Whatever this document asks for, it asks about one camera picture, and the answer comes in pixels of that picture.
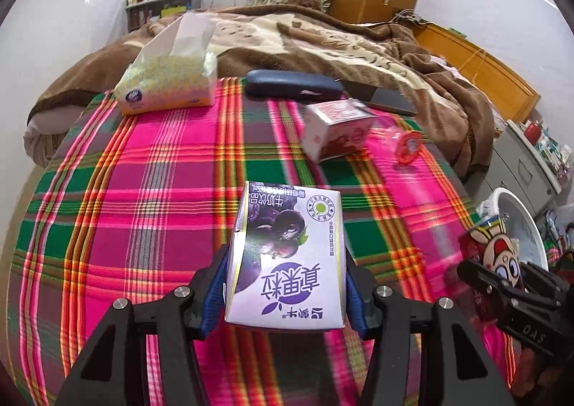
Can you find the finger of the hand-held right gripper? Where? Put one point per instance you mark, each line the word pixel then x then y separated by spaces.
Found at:
pixel 547 282
pixel 484 280

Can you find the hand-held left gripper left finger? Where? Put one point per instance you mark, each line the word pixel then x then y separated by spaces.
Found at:
pixel 216 294

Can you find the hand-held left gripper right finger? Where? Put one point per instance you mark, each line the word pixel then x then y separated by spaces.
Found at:
pixel 354 298

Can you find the red cartoon drink can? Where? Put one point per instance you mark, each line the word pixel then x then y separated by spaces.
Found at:
pixel 500 253

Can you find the purple milk carton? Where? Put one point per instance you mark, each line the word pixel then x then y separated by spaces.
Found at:
pixel 287 253

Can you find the plaid bed sheet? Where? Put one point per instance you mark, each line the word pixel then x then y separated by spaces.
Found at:
pixel 157 191

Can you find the grey metal cabinet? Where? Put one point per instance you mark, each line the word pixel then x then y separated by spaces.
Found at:
pixel 524 164

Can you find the red pot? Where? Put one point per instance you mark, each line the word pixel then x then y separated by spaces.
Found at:
pixel 533 129

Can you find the red white carton box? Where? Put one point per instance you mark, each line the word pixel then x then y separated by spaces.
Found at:
pixel 336 132

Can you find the black smartphone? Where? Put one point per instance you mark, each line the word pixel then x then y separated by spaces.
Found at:
pixel 385 99

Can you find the orange wooden headboard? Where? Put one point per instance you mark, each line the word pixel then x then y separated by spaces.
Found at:
pixel 493 69

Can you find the yellow tissue pack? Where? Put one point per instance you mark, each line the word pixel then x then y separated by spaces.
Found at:
pixel 166 83

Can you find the dark blue glasses case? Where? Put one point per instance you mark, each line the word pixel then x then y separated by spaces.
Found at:
pixel 291 84

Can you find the brown patterned blanket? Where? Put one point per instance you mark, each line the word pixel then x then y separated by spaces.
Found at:
pixel 358 52

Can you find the cluttered shelf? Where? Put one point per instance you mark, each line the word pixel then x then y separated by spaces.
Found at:
pixel 152 7

